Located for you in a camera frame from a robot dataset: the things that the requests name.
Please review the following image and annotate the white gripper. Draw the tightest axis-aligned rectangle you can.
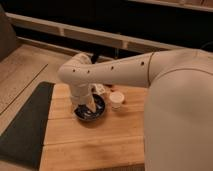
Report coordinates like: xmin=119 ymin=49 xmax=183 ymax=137
xmin=69 ymin=84 xmax=96 ymax=111

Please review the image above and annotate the white paper cup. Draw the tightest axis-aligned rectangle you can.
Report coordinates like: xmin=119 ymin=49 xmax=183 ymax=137
xmin=109 ymin=91 xmax=125 ymax=108

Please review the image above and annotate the black table leg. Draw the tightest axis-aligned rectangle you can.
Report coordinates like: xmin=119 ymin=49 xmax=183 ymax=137
xmin=91 ymin=53 xmax=100 ymax=64

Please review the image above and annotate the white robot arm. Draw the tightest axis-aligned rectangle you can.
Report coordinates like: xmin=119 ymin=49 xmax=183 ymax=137
xmin=58 ymin=48 xmax=213 ymax=171

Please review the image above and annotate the dark grey floor mat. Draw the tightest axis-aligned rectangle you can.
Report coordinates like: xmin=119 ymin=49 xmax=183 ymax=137
xmin=0 ymin=82 xmax=54 ymax=169

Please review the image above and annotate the white metal shelf frame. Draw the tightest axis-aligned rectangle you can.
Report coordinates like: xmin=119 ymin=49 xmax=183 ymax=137
xmin=6 ymin=13 xmax=182 ymax=53

